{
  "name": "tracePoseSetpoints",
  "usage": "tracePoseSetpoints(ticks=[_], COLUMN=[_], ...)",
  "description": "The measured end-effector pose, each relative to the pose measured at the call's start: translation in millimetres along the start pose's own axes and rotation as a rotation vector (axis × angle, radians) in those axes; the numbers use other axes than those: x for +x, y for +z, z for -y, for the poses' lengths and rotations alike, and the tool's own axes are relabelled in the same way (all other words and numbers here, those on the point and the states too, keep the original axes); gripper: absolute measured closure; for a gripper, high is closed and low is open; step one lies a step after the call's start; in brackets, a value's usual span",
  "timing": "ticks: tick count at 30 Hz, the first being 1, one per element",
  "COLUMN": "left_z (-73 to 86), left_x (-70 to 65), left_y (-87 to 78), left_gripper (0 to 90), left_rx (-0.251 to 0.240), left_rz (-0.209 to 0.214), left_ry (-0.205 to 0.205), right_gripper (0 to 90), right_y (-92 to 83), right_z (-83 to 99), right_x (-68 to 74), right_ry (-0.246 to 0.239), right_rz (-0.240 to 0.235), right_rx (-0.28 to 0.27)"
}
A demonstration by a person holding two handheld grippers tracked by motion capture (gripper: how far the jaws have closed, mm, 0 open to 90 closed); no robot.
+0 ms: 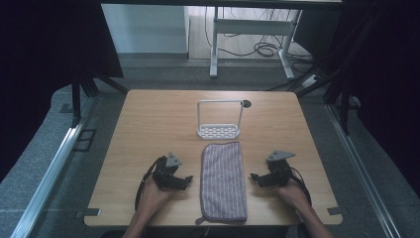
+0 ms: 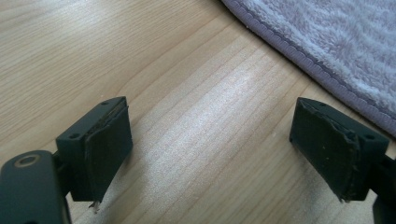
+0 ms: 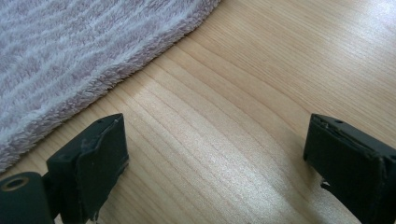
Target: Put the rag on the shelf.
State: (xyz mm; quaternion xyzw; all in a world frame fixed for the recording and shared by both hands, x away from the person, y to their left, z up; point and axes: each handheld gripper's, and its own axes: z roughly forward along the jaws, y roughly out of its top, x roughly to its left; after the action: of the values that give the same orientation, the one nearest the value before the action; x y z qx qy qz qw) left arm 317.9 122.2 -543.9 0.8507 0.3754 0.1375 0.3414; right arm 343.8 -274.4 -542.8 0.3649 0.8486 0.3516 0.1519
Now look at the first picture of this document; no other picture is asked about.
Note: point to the white desk frame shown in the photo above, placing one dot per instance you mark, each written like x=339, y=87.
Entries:
x=251, y=39

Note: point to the white power strip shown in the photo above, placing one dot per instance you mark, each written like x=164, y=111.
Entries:
x=310, y=80

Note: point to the person's right hand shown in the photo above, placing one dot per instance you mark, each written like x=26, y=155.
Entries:
x=291, y=195

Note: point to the person's left hand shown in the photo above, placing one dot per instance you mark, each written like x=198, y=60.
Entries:
x=153, y=195

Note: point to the purple striped towel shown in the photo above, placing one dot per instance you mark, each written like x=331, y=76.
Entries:
x=223, y=182

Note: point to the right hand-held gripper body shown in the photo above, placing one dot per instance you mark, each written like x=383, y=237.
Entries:
x=276, y=168

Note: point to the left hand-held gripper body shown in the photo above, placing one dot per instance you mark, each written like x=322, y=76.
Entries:
x=166, y=172

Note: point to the aluminium rail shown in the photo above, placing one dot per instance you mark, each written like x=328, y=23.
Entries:
x=46, y=181
x=360, y=172

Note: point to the white towel rack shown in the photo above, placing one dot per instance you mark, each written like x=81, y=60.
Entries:
x=218, y=125

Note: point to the black metal stand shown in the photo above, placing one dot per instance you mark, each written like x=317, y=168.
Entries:
x=333, y=86
x=86, y=89

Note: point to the black curtain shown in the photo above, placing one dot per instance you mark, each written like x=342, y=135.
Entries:
x=49, y=66
x=379, y=82

